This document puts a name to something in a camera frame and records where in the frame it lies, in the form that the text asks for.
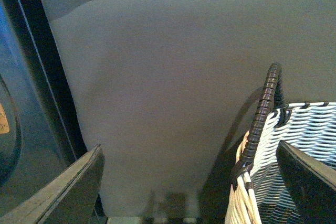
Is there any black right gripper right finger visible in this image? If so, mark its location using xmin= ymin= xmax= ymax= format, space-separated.
xmin=276 ymin=141 xmax=335 ymax=223

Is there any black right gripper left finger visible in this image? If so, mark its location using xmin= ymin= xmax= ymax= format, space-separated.
xmin=1 ymin=144 xmax=105 ymax=223

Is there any grey front-load washing machine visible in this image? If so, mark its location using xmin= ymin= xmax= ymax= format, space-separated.
xmin=1 ymin=0 xmax=87 ymax=214

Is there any white woven laundry basket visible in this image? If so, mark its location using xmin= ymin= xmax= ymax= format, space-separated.
xmin=225 ymin=63 xmax=335 ymax=223

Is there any orange warning sticker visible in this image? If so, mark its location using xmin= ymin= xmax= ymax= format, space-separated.
xmin=0 ymin=104 xmax=10 ymax=134

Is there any grey side panel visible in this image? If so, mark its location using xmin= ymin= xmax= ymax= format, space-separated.
xmin=41 ymin=0 xmax=335 ymax=217

